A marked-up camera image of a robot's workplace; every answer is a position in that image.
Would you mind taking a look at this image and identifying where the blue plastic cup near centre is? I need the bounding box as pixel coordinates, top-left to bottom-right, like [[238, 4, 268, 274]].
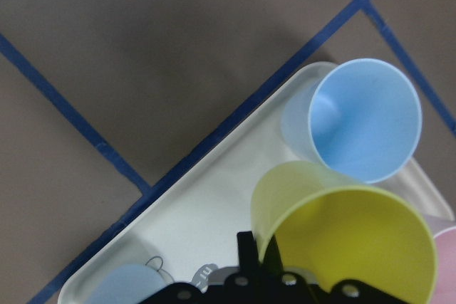
[[281, 58, 423, 183]]

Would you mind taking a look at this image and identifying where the yellow plastic cup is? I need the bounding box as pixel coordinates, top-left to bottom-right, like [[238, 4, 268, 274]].
[[251, 161, 437, 303]]

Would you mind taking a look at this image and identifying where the cream plastic tray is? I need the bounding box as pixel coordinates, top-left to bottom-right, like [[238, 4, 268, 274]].
[[56, 61, 456, 304]]

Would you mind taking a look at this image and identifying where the pink plastic cup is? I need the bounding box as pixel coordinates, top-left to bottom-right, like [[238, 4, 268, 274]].
[[424, 215, 456, 304]]

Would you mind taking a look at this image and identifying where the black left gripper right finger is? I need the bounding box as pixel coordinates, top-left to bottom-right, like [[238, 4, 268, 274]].
[[265, 235, 284, 274]]

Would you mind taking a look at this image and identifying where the blue plastic cup outer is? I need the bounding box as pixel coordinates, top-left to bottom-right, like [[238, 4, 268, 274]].
[[85, 264, 167, 304]]

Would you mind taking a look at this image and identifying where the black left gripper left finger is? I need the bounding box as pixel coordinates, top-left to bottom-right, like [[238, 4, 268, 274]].
[[237, 231, 260, 278]]

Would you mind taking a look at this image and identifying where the blue plastic cup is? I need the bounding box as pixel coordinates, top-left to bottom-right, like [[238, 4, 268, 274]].
[[281, 58, 423, 183], [85, 264, 167, 304]]

